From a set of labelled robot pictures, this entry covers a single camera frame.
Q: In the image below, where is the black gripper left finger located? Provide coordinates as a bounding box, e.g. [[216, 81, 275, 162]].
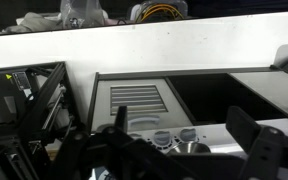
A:
[[50, 105, 198, 180]]

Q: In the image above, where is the clear bin with yellow cables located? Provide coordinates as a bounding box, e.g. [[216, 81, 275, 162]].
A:
[[130, 0, 188, 24]]

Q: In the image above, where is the grey stove knob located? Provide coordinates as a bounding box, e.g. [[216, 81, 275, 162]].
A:
[[179, 128, 198, 143], [129, 132, 144, 141], [153, 130, 172, 146]]

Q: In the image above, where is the grey cloth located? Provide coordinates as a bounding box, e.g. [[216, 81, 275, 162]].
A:
[[0, 12, 63, 35]]

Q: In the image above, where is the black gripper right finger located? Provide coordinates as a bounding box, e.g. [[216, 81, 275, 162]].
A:
[[225, 105, 288, 180]]

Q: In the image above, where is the white oven door with vents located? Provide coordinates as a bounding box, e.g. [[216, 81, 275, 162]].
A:
[[89, 78, 194, 134]]

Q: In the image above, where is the toy stove top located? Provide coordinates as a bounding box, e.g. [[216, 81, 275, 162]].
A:
[[87, 65, 288, 157]]

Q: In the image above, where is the black wire rack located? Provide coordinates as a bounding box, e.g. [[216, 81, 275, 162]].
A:
[[0, 61, 85, 180]]

